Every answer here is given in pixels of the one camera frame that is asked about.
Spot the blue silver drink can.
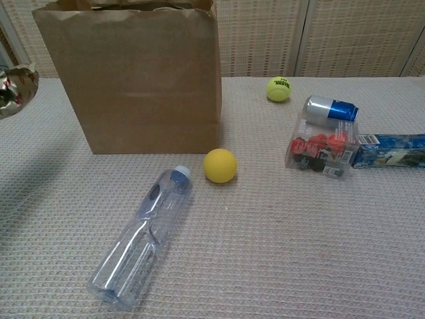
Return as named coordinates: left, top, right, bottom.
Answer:
left=303, top=95, right=361, bottom=126

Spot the yellow foam ball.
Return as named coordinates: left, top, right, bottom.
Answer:
left=203, top=148, right=238, bottom=183

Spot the clear plastic water bottle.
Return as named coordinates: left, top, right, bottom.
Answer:
left=86, top=165, right=193, bottom=302

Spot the white woven tablecloth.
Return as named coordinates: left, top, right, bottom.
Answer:
left=0, top=76, right=425, bottom=319

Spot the blue cookie package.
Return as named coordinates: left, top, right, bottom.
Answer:
left=351, top=133, right=425, bottom=169

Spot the yellow green tennis ball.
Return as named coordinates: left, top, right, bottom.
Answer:
left=266, top=76, right=293, bottom=103

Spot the gold foil snack packet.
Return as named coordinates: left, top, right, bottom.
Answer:
left=0, top=62, right=40, bottom=120

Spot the brown paper bag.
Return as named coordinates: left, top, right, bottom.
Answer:
left=31, top=0, right=222, bottom=155

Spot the woven folding screen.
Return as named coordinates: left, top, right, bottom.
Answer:
left=0, top=0, right=425, bottom=79

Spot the clear box with red items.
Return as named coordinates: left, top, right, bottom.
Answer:
left=285, top=112, right=361, bottom=180

